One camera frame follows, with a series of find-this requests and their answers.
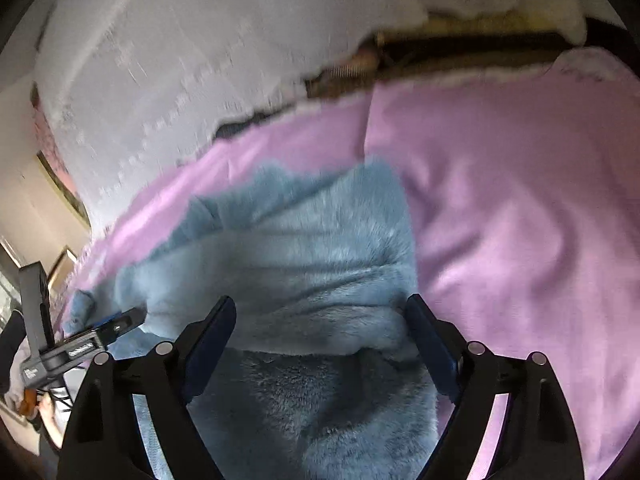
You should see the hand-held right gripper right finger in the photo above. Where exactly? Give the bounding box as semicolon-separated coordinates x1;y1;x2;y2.
406;294;586;480

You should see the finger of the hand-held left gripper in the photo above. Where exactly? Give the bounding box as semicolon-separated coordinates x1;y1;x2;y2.
92;307;147;350

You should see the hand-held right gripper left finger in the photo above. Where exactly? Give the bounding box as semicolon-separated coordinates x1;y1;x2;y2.
57;296;237;480

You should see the blue fluffy garment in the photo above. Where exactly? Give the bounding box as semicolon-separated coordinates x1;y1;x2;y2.
62;157;442;480

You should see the pink bed sheet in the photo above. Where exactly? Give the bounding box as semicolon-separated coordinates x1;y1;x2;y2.
60;47;640;480

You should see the white lace cloth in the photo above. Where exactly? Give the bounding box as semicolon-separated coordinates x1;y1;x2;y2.
32;0;587;235

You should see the framed wall picture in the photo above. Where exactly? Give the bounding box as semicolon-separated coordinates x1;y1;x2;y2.
31;85;93;228

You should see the brown bed frame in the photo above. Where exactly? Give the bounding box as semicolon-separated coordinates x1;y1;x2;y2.
305;30;632;100

